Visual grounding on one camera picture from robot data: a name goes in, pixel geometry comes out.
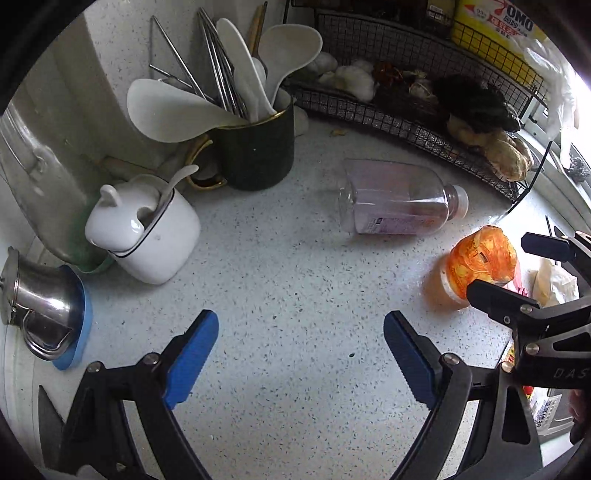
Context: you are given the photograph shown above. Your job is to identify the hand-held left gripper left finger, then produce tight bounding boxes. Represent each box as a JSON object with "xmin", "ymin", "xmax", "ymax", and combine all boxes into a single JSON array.
[{"xmin": 58, "ymin": 310, "xmax": 219, "ymax": 480}]

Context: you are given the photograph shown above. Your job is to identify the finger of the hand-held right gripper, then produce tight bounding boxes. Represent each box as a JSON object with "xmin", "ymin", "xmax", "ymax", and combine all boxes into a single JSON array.
[
  {"xmin": 521, "ymin": 232, "xmax": 591, "ymax": 278},
  {"xmin": 466, "ymin": 279, "xmax": 591, "ymax": 344}
]

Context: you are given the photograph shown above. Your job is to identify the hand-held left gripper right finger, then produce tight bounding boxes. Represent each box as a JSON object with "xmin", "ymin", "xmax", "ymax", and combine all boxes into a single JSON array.
[{"xmin": 384, "ymin": 310, "xmax": 543, "ymax": 480}]

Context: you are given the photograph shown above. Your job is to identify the orange plastic cup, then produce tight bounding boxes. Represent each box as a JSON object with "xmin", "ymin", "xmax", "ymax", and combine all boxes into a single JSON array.
[{"xmin": 438, "ymin": 225, "xmax": 518, "ymax": 306}]

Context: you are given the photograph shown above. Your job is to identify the clear plastic bottle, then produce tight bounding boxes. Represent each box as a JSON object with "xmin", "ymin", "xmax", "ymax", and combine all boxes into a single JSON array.
[{"xmin": 338, "ymin": 159, "xmax": 469, "ymax": 236}]

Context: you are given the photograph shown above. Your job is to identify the person's right hand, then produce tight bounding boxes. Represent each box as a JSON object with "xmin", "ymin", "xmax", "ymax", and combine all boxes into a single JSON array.
[{"xmin": 567, "ymin": 389, "xmax": 591, "ymax": 423}]

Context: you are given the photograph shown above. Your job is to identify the white plastic bag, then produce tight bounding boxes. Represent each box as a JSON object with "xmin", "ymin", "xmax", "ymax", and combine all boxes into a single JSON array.
[{"xmin": 531, "ymin": 258, "xmax": 580, "ymax": 308}]

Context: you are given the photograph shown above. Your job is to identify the dark scouring pad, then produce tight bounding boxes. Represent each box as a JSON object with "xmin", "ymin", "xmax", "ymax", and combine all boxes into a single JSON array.
[{"xmin": 568, "ymin": 143, "xmax": 591, "ymax": 185}]

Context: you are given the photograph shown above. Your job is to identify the ginger root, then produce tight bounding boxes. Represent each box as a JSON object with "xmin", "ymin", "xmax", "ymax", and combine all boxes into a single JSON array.
[{"xmin": 448, "ymin": 115, "xmax": 535, "ymax": 182}]

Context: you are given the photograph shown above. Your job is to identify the blue plastic dish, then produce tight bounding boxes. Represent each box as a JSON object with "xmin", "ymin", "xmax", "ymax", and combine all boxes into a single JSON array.
[{"xmin": 52, "ymin": 265, "xmax": 94, "ymax": 371}]

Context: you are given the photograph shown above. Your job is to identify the white ceramic seasoning jar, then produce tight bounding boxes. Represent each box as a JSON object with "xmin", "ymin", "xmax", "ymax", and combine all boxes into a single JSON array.
[{"xmin": 84, "ymin": 173, "xmax": 201, "ymax": 285}]

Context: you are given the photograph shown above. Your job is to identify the green plastic lid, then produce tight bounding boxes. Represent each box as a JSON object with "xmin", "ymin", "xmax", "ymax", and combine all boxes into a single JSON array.
[{"xmin": 69, "ymin": 208, "xmax": 117, "ymax": 274}]

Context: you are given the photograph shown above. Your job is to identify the white rubber glove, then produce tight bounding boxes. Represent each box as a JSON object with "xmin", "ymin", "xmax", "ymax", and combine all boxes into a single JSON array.
[{"xmin": 522, "ymin": 37, "xmax": 581, "ymax": 174}]

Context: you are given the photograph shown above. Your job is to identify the dark lumpy cloth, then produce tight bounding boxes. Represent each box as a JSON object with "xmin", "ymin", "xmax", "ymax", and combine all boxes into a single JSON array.
[{"xmin": 431, "ymin": 76, "xmax": 521, "ymax": 133}]

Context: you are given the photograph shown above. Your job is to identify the stainless steel cup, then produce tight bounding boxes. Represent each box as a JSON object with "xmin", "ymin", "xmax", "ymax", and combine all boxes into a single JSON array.
[{"xmin": 0, "ymin": 247, "xmax": 78, "ymax": 361}]

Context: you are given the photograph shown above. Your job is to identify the small white ceramic spoon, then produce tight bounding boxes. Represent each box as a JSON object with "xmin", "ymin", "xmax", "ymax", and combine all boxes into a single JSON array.
[{"xmin": 137, "ymin": 165, "xmax": 200, "ymax": 223}]

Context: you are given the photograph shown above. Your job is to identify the dark green mug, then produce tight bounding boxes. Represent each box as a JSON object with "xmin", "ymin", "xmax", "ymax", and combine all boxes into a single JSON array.
[{"xmin": 187, "ymin": 99, "xmax": 296, "ymax": 191}]

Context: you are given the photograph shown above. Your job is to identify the yellow detergent jug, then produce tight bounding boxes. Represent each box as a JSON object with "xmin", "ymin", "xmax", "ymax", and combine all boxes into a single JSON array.
[{"xmin": 452, "ymin": 0, "xmax": 548, "ymax": 62}]

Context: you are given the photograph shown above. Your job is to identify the large glass jar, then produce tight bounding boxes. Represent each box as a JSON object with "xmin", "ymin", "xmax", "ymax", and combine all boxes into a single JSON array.
[{"xmin": 0, "ymin": 102, "xmax": 95, "ymax": 268}]

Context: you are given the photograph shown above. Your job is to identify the large white rice paddle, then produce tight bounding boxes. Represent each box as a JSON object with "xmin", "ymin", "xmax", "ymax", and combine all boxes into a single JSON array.
[{"xmin": 127, "ymin": 78, "xmax": 250, "ymax": 143}]

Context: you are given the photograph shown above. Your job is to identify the garlic bulb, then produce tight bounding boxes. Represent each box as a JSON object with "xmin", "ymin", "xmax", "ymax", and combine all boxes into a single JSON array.
[
  {"xmin": 320, "ymin": 60, "xmax": 378, "ymax": 101},
  {"xmin": 316, "ymin": 52, "xmax": 341, "ymax": 75}
]

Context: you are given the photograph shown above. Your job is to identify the bundle of steel chopsticks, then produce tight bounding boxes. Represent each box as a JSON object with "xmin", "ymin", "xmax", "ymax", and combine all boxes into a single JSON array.
[{"xmin": 148, "ymin": 7, "xmax": 250, "ymax": 119}]

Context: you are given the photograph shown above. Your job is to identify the white plastic spoon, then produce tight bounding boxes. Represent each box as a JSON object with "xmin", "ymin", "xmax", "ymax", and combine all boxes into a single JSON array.
[{"xmin": 217, "ymin": 17, "xmax": 278, "ymax": 121}]

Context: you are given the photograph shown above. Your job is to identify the wooden chopstick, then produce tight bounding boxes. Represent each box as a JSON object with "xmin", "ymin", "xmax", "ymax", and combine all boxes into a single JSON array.
[{"xmin": 248, "ymin": 2, "xmax": 269, "ymax": 57}]

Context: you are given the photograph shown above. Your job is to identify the black wire rack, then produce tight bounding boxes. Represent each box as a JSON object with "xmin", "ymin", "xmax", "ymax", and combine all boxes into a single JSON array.
[{"xmin": 284, "ymin": 0, "xmax": 561, "ymax": 214}]

